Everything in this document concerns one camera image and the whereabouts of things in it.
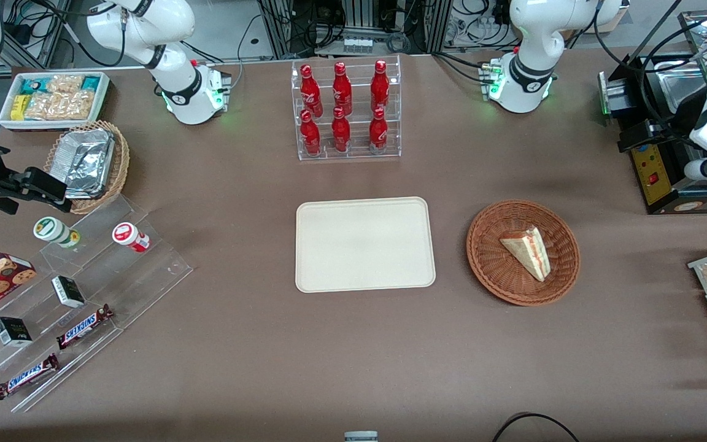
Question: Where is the white snack bin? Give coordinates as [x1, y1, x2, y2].
[0, 71, 110, 131]

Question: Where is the clear acrylic bottle rack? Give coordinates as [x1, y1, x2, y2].
[291, 54, 402, 161]

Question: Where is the black cable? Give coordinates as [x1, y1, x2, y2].
[492, 412, 581, 442]

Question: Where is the small black box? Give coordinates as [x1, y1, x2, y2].
[51, 276, 86, 309]
[0, 316, 33, 347]

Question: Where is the black hot food display case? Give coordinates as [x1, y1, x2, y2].
[598, 9, 707, 215]

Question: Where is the clear rice cracker bag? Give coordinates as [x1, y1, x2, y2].
[25, 91, 95, 121]
[45, 75, 84, 95]

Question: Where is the red cola bottle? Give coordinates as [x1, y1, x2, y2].
[300, 64, 323, 117]
[300, 109, 322, 156]
[369, 107, 388, 154]
[331, 107, 352, 153]
[371, 60, 390, 113]
[333, 61, 353, 116]

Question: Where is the aluminium foil container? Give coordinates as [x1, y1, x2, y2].
[58, 128, 116, 198]

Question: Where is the steel food pan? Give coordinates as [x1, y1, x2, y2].
[655, 60, 707, 115]

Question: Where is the brown wicker basket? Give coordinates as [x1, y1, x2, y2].
[466, 200, 581, 306]

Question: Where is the green lidded cup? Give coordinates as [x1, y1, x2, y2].
[33, 217, 81, 249]

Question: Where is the light wicker basket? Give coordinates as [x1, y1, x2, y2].
[44, 120, 130, 214]

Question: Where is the cream rectangular tray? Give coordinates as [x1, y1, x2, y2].
[295, 196, 437, 293]

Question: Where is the snickers bar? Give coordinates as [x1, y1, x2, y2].
[0, 353, 61, 401]
[56, 304, 115, 351]

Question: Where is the clear acrylic stepped stand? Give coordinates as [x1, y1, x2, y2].
[0, 195, 193, 413]

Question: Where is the aluminium frame with cables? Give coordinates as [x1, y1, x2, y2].
[255, 0, 452, 57]

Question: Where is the red lidded cup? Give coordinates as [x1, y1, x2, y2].
[112, 222, 152, 254]

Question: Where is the triangular sandwich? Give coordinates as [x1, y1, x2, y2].
[500, 226, 552, 283]

